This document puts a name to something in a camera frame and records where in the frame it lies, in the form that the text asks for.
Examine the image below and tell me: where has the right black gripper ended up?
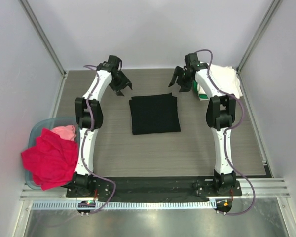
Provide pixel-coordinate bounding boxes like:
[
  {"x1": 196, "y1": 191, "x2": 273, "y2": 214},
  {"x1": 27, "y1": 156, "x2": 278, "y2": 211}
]
[{"x1": 168, "y1": 65, "x2": 192, "y2": 92}]

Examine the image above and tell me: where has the black t-shirt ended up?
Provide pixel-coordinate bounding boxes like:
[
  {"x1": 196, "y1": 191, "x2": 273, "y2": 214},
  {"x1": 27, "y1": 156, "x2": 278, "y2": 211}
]
[{"x1": 129, "y1": 93, "x2": 181, "y2": 135}]

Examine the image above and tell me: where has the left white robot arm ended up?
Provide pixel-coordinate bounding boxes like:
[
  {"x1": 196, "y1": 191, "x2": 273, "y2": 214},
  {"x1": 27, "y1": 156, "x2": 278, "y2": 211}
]
[{"x1": 71, "y1": 61, "x2": 132, "y2": 197}]

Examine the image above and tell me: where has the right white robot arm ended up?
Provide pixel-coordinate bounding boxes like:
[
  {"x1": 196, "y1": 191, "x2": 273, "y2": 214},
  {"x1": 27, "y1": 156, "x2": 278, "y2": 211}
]
[{"x1": 169, "y1": 63, "x2": 236, "y2": 196}]

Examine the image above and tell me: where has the folded green t-shirt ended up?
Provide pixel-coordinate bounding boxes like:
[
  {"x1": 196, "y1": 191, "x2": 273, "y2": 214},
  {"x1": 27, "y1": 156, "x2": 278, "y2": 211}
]
[{"x1": 193, "y1": 81, "x2": 208, "y2": 101}]

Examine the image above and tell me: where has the pink t-shirt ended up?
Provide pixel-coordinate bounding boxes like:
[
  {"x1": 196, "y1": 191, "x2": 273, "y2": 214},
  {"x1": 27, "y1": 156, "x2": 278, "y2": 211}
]
[{"x1": 51, "y1": 125, "x2": 76, "y2": 141}]

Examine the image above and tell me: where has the blue plastic basket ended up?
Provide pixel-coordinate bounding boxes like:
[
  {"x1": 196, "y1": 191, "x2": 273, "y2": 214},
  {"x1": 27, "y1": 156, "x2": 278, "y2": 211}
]
[{"x1": 25, "y1": 117, "x2": 80, "y2": 190}]

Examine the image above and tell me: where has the red t-shirt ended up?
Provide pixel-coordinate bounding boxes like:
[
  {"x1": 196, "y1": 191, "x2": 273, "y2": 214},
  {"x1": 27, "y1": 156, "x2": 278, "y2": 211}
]
[{"x1": 21, "y1": 128, "x2": 79, "y2": 190}]

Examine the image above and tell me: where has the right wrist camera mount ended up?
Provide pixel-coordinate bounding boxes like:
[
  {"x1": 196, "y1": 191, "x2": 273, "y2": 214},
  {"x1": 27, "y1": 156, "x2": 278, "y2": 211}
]
[{"x1": 185, "y1": 53, "x2": 208, "y2": 72}]

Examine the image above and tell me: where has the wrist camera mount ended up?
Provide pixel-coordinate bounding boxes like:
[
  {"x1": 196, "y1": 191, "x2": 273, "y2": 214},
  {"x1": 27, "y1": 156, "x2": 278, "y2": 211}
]
[
  {"x1": 104, "y1": 55, "x2": 123, "y2": 74},
  {"x1": 185, "y1": 53, "x2": 208, "y2": 72}
]

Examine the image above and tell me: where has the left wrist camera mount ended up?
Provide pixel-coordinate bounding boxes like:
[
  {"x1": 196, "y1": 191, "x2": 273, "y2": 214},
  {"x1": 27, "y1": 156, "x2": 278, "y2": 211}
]
[{"x1": 104, "y1": 55, "x2": 123, "y2": 74}]

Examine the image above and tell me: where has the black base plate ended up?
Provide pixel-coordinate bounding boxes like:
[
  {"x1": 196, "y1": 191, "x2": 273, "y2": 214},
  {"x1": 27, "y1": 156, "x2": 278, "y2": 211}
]
[{"x1": 64, "y1": 176, "x2": 242, "y2": 203}]

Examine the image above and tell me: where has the right aluminium frame post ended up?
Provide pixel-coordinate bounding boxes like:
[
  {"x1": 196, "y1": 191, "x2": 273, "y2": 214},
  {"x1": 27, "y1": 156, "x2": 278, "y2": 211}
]
[{"x1": 236, "y1": 0, "x2": 283, "y2": 73}]

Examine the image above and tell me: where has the aluminium frame post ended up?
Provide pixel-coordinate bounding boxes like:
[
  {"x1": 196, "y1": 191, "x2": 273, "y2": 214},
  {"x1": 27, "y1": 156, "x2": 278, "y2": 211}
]
[
  {"x1": 236, "y1": 0, "x2": 283, "y2": 73},
  {"x1": 19, "y1": 0, "x2": 66, "y2": 77}
]

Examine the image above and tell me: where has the left aluminium frame post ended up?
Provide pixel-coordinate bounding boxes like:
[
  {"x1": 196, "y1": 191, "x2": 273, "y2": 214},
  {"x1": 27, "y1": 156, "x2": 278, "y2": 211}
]
[{"x1": 19, "y1": 0, "x2": 66, "y2": 77}]

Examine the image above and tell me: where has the aluminium rail bracket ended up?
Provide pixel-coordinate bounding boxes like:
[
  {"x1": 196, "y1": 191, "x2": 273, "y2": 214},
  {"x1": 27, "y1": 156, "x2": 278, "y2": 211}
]
[{"x1": 238, "y1": 178, "x2": 290, "y2": 198}]

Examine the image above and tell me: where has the slotted cable duct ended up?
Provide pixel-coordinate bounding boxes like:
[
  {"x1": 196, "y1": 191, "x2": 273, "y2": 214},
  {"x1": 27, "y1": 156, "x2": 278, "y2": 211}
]
[{"x1": 32, "y1": 199, "x2": 216, "y2": 210}]

